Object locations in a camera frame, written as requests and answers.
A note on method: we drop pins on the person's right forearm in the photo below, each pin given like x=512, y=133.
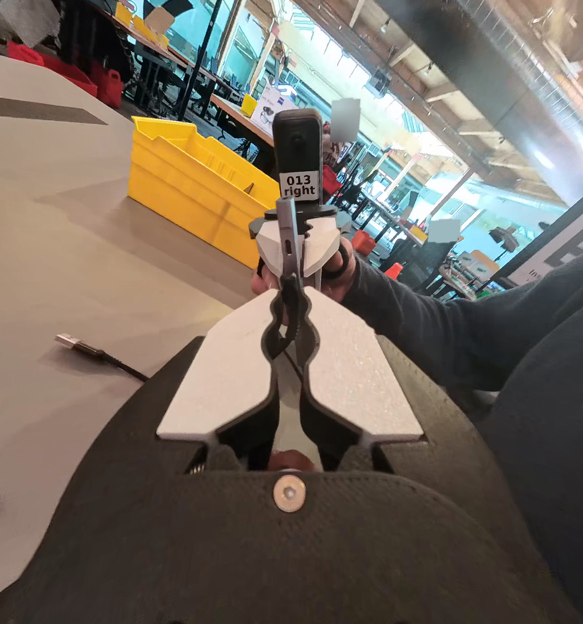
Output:
x=442, y=331

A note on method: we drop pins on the black white marker sign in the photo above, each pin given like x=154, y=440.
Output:
x=564, y=243

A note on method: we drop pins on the black pole stand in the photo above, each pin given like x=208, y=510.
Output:
x=199, y=58

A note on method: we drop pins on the red plastic crates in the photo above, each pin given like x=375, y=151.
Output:
x=76, y=78

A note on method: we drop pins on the person's right hand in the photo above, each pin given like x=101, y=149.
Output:
x=342, y=287

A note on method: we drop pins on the white printed box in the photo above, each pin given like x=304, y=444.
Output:
x=267, y=109

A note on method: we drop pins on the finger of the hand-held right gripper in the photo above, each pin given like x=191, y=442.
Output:
x=320, y=243
x=269, y=248

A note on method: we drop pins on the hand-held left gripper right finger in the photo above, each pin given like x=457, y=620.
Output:
x=359, y=380

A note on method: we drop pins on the grey usb hub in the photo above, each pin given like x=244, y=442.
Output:
x=287, y=229

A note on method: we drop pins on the yellow plastic bin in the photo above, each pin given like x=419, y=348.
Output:
x=189, y=185

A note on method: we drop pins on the silver ventilation duct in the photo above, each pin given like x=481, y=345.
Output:
x=491, y=73

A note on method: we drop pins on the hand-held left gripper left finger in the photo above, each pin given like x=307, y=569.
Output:
x=223, y=380

